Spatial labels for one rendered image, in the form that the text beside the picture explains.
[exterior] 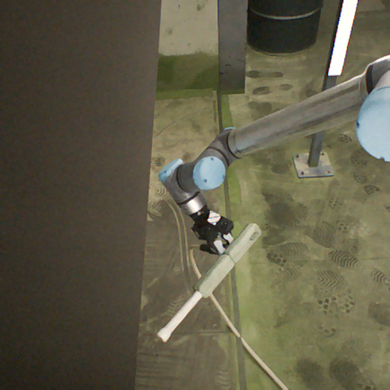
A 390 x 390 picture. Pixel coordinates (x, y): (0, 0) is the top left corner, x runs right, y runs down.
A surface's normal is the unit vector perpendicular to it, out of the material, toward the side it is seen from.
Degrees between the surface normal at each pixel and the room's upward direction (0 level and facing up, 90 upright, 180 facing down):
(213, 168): 55
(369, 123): 86
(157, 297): 0
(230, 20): 90
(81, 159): 90
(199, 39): 90
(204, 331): 0
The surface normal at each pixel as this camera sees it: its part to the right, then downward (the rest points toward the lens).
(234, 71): 0.00, 0.74
